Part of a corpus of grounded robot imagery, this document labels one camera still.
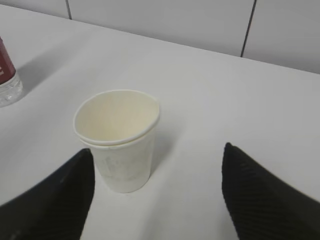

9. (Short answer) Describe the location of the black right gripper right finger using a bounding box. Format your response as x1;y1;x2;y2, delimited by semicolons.
221;142;320;240

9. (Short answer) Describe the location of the white paper cup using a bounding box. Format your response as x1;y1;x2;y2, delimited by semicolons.
73;89;161;193

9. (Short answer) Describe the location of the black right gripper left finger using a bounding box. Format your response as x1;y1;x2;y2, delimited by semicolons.
0;148;95;240

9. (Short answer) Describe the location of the clear water bottle red label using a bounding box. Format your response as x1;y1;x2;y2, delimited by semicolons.
0;38;23;108

